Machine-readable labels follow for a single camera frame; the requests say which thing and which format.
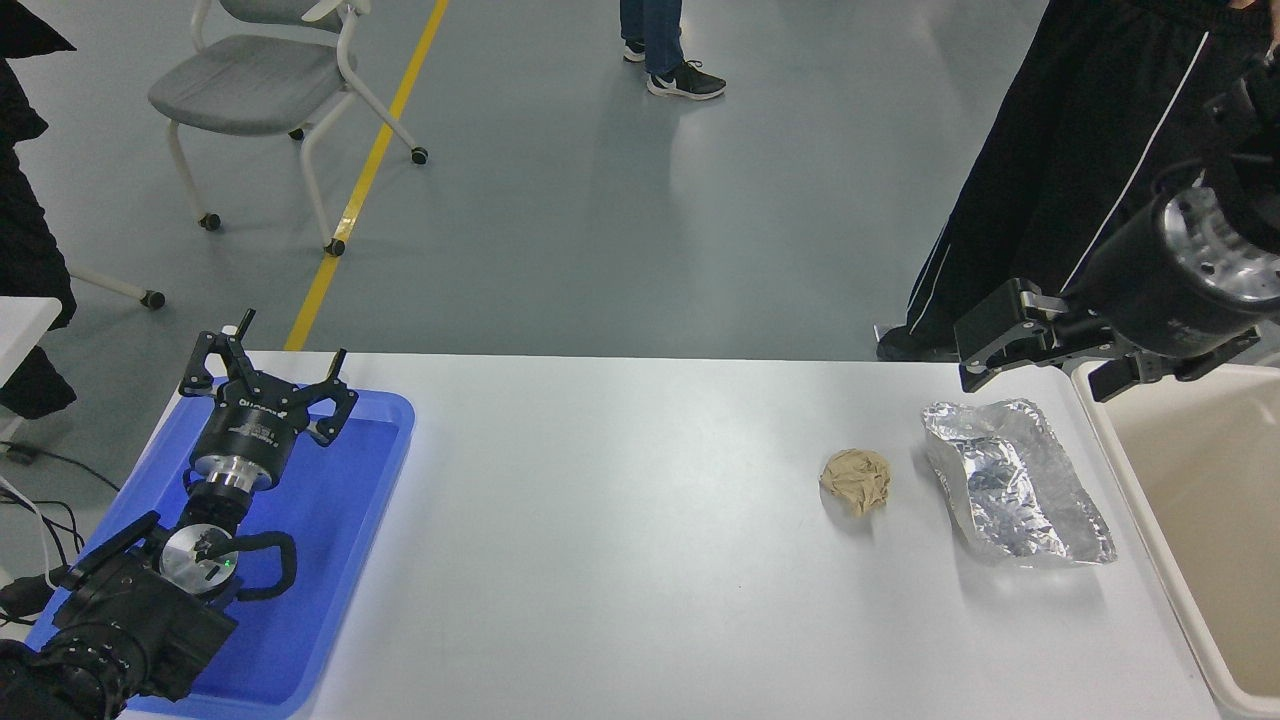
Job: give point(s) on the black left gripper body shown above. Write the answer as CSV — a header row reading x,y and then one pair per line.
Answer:
x,y
250,430

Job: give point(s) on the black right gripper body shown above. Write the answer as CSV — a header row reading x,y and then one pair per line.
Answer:
x,y
1150,300

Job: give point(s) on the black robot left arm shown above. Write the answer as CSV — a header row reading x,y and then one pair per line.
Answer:
x,y
140,620

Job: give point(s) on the blue plastic tray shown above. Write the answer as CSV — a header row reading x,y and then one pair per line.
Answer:
x,y
330,520

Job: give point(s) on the white chair leg with castor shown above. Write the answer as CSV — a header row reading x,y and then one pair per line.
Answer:
x,y
120,285

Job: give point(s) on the large pale bin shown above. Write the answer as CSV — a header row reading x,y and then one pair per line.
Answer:
x,y
1200,500

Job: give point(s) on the crumpled silver foil tray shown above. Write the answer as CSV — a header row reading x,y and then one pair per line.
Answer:
x,y
1010,490

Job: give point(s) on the person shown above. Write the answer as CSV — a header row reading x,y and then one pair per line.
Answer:
x,y
1050,150
25,240
662,35

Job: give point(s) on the small white table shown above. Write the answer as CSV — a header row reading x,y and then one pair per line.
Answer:
x,y
25,330

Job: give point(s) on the crumpled tan paper ball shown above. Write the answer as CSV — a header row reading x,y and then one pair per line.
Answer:
x,y
857,480

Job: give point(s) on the grey chair with white frame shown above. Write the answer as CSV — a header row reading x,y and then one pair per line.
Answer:
x,y
250,85

